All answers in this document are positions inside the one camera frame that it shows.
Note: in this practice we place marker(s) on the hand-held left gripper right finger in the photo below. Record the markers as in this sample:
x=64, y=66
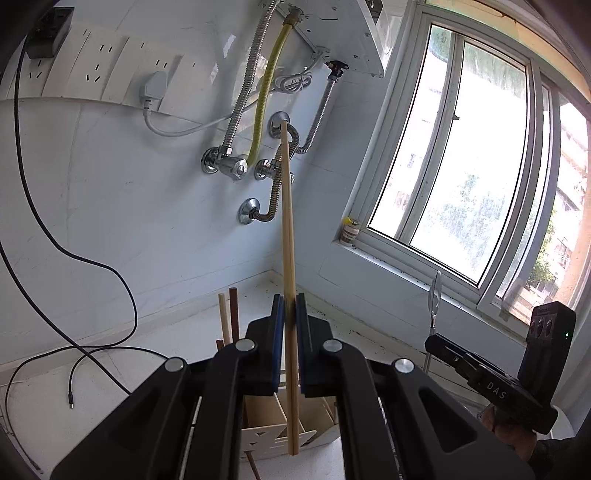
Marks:
x=302, y=360

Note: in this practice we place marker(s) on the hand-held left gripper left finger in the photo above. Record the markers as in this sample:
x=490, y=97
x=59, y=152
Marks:
x=278, y=350

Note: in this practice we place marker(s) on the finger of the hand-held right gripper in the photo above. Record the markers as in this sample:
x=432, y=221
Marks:
x=445, y=350

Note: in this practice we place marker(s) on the silver metal spoon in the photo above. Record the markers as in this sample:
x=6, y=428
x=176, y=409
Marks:
x=436, y=300

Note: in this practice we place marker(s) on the cream plastic utensil holder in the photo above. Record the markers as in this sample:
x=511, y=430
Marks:
x=261, y=410

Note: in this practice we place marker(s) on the light wooden chopstick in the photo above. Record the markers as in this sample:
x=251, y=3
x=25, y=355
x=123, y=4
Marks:
x=224, y=318
x=288, y=230

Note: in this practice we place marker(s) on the person's right forearm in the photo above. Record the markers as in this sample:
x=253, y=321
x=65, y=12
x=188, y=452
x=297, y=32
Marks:
x=558, y=461

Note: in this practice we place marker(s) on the person's right hand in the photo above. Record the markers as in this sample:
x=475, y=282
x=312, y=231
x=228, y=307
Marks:
x=503, y=429

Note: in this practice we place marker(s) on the small brown-capped bottle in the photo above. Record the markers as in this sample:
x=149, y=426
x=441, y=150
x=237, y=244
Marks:
x=351, y=230

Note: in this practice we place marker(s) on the chrome angle valve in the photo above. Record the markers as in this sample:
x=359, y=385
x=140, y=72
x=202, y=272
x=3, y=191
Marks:
x=267, y=168
x=226, y=164

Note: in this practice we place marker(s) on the white framed window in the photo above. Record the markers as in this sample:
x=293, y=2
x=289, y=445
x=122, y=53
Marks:
x=383, y=138

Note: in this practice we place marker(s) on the black heater valve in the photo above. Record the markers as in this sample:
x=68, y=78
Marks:
x=336, y=68

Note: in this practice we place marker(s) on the white water heater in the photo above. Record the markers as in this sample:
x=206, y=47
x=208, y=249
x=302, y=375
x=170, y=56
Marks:
x=332, y=32

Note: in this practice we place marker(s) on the black plug-in charger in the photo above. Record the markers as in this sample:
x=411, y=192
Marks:
x=48, y=30

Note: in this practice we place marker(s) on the chrome wall flange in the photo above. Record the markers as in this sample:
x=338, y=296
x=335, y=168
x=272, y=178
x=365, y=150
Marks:
x=277, y=121
x=248, y=211

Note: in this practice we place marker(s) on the white wall socket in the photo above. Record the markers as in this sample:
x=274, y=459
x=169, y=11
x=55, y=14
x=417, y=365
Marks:
x=69, y=64
x=173, y=78
x=99, y=64

